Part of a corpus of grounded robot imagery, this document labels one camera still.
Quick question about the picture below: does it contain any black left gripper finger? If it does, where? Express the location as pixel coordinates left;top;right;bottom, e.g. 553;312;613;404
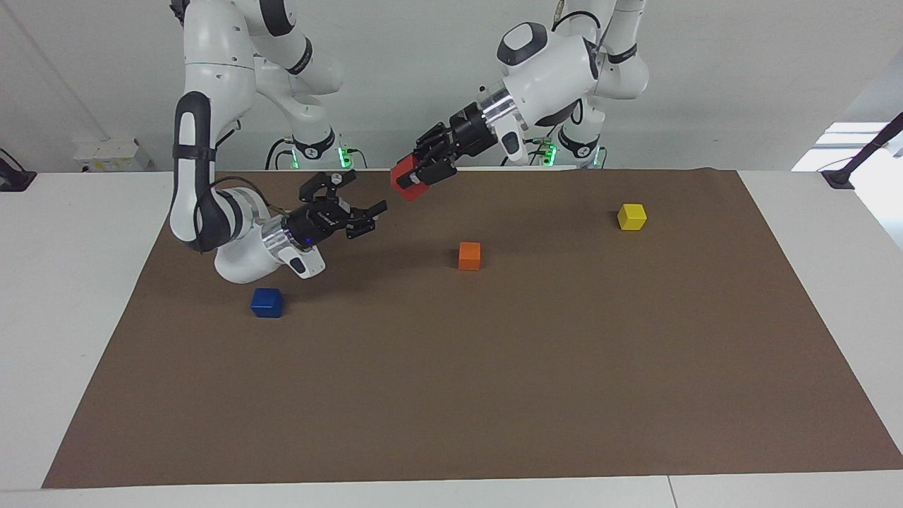
413;123;459;162
396;156;459;191

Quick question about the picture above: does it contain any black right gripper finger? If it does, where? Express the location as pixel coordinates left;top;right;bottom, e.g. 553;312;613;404
298;169;358;207
344;200;389;240

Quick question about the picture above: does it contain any red cube block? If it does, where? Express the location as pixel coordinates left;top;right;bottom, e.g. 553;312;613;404
390;157;431;202

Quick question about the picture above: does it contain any blue cube block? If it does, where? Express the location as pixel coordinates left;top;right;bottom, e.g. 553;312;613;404
250;287;285;319

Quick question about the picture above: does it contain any brown table mat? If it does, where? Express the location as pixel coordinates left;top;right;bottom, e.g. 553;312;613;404
41;167;903;490

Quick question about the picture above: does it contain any black table clamp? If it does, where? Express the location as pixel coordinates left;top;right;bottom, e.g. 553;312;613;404
0;148;37;193

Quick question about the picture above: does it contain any black left base cable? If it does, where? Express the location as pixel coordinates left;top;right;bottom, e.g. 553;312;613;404
526;136;559;168

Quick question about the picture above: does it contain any black base cable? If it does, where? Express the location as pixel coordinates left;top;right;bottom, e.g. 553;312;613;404
526;136;559;168
265;136;296;171

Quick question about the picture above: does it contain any black right base cable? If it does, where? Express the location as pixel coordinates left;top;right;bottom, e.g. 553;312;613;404
265;136;296;171

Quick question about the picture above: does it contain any white wall power box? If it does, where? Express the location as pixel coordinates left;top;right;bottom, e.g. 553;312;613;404
74;138;152;173

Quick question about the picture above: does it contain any black camera stand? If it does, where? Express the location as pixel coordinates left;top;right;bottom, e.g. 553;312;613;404
820;111;903;190

